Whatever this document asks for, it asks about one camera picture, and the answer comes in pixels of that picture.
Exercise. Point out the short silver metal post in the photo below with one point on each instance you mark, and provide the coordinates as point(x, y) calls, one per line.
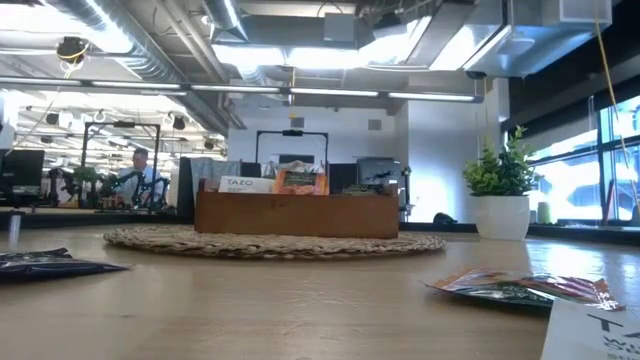
point(15, 225)

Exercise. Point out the green plant in white pot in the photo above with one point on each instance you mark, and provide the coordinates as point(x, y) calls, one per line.
point(500, 220)

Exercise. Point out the pale green cup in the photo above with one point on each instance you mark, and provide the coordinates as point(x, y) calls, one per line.
point(544, 212)

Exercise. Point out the dark blue tea packet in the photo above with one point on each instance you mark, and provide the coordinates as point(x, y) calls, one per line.
point(362, 190)
point(50, 267)

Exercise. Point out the black background robot arms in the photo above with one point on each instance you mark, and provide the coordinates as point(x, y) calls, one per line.
point(115, 185)

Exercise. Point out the black metal rig frame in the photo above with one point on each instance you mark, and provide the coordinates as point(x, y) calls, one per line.
point(292, 132)
point(120, 124)

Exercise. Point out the grey office printer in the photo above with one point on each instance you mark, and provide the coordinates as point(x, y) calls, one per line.
point(380, 172)

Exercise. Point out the small black dome object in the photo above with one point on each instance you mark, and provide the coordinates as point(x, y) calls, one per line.
point(444, 219)

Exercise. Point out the silver round air duct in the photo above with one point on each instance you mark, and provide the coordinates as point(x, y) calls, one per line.
point(225, 15)

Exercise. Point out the linear ceiling light strip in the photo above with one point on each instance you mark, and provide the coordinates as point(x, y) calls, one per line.
point(335, 92)

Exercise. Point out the round woven straw placemat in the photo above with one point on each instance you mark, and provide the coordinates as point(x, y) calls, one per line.
point(250, 247)

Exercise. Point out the black table frame rail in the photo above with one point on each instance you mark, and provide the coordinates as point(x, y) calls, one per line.
point(100, 219)

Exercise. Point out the grey office partition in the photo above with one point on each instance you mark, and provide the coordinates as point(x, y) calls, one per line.
point(200, 175)

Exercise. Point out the person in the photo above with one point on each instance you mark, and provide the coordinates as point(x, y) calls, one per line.
point(142, 175)

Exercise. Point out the red peach tea packet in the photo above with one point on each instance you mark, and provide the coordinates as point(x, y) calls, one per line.
point(300, 185)
point(525, 290)

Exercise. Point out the grey ceiling junction box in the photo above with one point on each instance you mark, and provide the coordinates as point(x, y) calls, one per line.
point(340, 27)

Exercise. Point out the green background plant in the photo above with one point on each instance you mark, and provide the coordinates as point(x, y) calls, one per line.
point(84, 175)

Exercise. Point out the black computer monitor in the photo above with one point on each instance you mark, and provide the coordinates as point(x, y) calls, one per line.
point(22, 170)

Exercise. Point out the brown wooden tea box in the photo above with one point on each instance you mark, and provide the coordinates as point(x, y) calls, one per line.
point(300, 217)

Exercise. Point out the shiny rectangular metal duct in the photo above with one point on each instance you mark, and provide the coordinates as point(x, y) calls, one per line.
point(500, 40)

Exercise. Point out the silver spiral air duct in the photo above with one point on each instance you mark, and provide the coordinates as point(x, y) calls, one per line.
point(150, 60)

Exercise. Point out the white orange Tazo tea packet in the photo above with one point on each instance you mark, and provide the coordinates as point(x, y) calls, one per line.
point(590, 335)
point(245, 184)

